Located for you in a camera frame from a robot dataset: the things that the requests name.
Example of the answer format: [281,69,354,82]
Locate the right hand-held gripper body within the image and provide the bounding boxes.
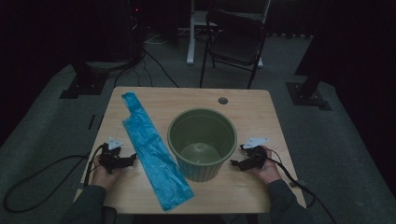
[242,136,270,167]

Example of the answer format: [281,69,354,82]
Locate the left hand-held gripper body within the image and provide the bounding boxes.
[99,136,125,175]

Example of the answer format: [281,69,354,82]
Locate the blue plastic bag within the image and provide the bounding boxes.
[120,91,195,212]

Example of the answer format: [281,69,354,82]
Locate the green ribbed plastic bin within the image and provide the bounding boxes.
[167,106,238,183]

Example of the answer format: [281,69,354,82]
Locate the person's right hand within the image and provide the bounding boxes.
[248,146,283,186]

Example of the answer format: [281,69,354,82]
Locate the person's left hand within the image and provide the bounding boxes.
[91,155,125,190]

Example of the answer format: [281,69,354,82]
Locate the black stand base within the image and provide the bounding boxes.
[59,60,110,101]
[285,0,332,112]

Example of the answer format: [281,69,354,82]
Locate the black folding chair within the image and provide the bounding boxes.
[199,8,269,91]

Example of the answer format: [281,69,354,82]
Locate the dark equipment rack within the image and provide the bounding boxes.
[124,0,148,64]

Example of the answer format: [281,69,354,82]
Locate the right hand-held gripper cable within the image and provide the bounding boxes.
[239,144,337,224]

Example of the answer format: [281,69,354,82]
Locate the hand-held gripper cable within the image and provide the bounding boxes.
[239,144,337,224]
[3,143,108,214]

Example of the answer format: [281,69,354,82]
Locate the left hand-held gripper cable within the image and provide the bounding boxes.
[3,143,108,214]

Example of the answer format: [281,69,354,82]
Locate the black floor cable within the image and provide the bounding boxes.
[113,48,180,89]

